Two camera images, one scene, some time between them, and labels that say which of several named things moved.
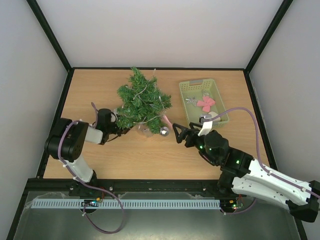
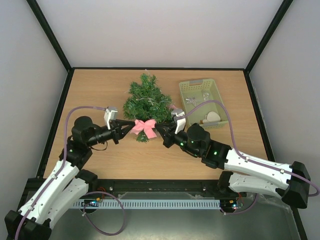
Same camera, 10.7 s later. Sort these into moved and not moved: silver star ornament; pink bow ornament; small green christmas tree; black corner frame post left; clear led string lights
Moved: small green christmas tree; pink bow ornament; clear led string lights
Not moved: silver star ornament; black corner frame post left
